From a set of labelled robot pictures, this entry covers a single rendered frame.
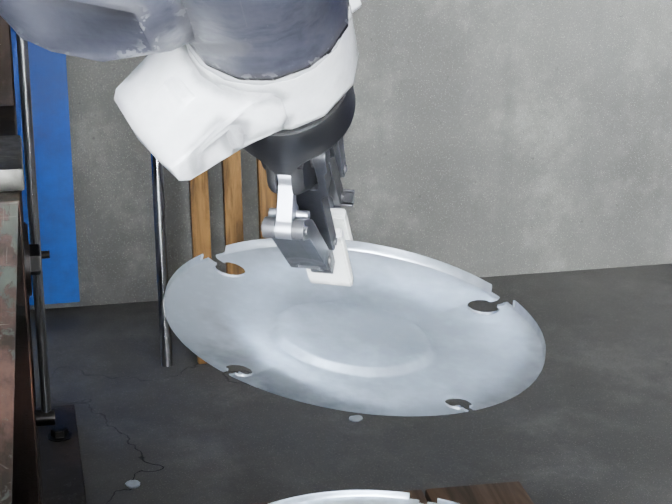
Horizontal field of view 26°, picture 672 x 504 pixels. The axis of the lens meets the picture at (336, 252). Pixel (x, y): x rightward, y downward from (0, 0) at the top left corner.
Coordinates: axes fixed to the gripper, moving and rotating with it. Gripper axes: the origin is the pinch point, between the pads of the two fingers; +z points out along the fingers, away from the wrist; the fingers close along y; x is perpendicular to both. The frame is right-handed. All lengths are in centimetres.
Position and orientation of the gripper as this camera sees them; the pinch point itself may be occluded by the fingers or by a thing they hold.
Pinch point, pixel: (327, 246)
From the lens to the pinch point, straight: 98.0
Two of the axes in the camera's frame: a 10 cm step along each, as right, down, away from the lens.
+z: 1.2, 4.7, 8.8
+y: 1.5, -8.8, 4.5
